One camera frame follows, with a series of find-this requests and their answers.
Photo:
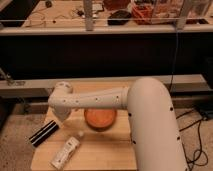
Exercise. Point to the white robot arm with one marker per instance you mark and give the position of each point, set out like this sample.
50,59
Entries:
154,128

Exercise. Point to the orange round bowl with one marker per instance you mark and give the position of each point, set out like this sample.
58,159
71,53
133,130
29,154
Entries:
100,119

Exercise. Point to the black object on shelf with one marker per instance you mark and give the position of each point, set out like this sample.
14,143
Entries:
119,17

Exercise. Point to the orange box on shelf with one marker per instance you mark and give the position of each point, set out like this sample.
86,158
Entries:
142,14

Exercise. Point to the clear plastic bottle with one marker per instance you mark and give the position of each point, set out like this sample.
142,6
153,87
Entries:
67,150

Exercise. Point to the metal clamp at left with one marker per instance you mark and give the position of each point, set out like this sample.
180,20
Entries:
9,80

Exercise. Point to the grey vertical post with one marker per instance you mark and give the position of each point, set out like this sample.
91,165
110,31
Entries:
88,14

